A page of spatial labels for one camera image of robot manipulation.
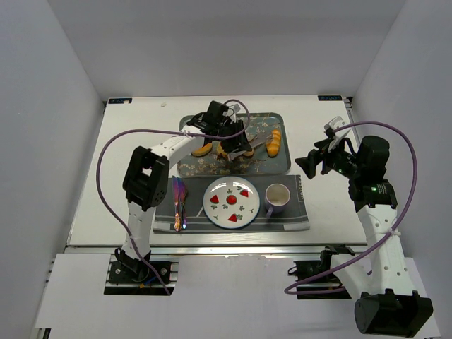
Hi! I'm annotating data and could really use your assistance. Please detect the silver metal tongs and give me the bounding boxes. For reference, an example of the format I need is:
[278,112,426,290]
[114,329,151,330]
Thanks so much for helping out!
[228,132,271,161]

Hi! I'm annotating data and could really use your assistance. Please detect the striped yellow croissant roll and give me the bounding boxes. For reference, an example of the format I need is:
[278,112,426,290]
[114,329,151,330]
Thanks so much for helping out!
[266,129,281,157]

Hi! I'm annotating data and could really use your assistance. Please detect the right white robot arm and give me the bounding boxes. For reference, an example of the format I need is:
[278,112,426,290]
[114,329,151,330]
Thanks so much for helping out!
[295,136,433,338]

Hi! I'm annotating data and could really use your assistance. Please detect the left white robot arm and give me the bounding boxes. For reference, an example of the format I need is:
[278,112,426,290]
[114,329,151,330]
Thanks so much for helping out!
[115,100,251,283]

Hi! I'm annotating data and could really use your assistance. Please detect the brown bread slice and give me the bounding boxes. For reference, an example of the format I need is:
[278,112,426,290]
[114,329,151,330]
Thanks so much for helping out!
[216,143,229,160]

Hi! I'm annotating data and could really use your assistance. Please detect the small round glazed bun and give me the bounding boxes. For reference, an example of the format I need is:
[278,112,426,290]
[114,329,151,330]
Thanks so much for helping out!
[243,149,254,157]

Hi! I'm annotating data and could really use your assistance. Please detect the floral teal serving tray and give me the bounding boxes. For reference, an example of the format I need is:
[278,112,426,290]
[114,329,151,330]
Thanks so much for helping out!
[177,113,291,177]

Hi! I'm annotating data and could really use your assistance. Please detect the orange glazed donut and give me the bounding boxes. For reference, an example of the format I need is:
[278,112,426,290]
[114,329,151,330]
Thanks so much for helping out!
[191,143,213,157]

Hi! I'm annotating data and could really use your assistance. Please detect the lavender ceramic mug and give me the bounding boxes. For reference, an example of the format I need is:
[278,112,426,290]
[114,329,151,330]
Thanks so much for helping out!
[265,183,291,219]

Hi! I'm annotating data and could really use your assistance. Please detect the grey striped placemat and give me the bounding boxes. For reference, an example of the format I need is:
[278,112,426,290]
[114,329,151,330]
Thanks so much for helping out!
[153,174,311,234]

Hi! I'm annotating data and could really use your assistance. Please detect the white strawberry pattern plate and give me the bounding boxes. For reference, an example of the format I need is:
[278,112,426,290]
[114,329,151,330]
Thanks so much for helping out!
[203,176,261,230]

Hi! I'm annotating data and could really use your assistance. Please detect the right blue table label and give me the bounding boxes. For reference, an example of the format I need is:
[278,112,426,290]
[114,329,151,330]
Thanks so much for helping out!
[317,95,343,101]

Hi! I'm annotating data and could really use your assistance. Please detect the blue table label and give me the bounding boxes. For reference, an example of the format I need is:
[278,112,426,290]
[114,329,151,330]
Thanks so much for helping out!
[107,97,132,105]
[317,95,343,101]

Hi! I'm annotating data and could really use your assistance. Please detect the iridescent fork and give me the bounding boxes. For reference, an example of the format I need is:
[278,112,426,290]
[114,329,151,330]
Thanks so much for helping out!
[179,178,188,230]

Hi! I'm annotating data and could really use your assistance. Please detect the left blue table label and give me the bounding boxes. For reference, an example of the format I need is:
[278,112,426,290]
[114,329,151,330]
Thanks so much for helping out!
[107,97,132,105]

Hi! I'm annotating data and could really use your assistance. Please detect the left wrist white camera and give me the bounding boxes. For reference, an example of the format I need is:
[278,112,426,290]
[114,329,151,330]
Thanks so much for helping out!
[223,103,241,122]

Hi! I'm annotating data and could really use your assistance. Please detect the wrist white camera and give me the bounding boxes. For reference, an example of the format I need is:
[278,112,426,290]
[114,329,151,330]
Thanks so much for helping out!
[324,116,351,153]
[223,103,241,122]

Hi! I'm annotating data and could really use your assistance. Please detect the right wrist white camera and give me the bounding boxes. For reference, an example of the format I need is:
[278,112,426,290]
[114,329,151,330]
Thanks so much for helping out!
[324,116,351,153]

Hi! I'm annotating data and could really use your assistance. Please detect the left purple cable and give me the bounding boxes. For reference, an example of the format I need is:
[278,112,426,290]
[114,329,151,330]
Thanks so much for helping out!
[95,99,251,296]

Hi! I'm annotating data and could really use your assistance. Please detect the purple cable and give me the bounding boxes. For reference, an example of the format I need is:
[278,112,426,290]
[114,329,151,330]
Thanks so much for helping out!
[284,121,419,297]
[95,99,251,296]

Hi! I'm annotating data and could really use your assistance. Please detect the aluminium table edge rail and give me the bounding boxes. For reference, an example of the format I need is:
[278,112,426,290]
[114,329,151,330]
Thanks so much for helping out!
[148,243,375,258]

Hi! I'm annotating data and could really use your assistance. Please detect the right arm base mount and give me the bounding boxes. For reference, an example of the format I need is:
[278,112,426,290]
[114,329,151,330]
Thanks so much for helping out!
[285,245,355,300]

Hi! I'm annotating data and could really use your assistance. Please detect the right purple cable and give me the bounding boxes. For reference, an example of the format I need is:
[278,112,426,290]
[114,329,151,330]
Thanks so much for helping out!
[284,121,419,297]

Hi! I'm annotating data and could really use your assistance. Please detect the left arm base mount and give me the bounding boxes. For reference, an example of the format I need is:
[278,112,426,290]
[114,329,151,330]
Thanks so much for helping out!
[103,258,179,297]

